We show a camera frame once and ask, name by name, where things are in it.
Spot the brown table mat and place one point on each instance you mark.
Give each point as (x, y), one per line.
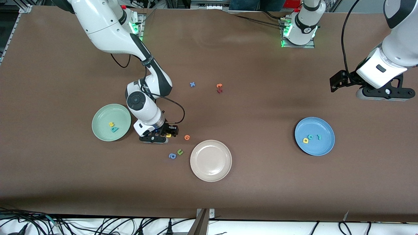
(209, 202)

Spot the white paper tab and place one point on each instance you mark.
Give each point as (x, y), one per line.
(345, 216)

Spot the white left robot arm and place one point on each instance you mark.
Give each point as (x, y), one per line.
(398, 39)

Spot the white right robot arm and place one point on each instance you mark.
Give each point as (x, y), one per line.
(104, 29)

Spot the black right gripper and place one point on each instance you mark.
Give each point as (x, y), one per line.
(168, 128)

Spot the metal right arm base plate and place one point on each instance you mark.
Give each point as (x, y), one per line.
(142, 26)

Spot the aluminium frame rail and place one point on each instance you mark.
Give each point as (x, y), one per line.
(13, 29)

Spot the red box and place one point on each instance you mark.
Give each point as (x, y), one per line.
(292, 3)

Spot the metal corner bracket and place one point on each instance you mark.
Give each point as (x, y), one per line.
(211, 213)

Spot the dark aluminium frame strut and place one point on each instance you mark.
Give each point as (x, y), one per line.
(199, 225)

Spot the light green plate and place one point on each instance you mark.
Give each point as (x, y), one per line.
(103, 119)

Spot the blue jeans of person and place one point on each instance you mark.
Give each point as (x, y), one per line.
(254, 4)

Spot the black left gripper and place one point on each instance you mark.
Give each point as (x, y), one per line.
(346, 79)

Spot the blue letter a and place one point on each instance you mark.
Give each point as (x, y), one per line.
(170, 156)

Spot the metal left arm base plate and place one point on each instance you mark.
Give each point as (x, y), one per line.
(297, 46)

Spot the beige plate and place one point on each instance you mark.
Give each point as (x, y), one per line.
(211, 160)

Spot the blue plate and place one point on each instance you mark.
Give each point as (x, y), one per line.
(321, 147)

